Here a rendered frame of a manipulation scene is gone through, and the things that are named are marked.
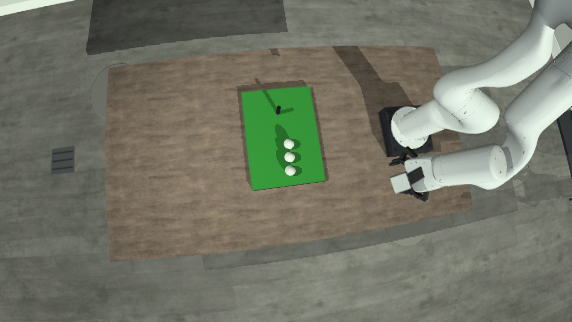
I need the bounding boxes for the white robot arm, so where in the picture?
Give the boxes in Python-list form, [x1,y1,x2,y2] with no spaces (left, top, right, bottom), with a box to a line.
[390,0,572,194]

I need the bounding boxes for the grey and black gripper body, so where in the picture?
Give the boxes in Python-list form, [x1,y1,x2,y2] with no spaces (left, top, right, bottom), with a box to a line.
[404,154,443,192]

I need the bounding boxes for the green golf mat with black tee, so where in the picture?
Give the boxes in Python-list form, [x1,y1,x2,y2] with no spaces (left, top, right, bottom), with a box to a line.
[241,86,325,191]

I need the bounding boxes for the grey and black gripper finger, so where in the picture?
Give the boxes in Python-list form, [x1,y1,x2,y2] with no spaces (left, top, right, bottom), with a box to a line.
[399,188,429,202]
[389,146,418,166]

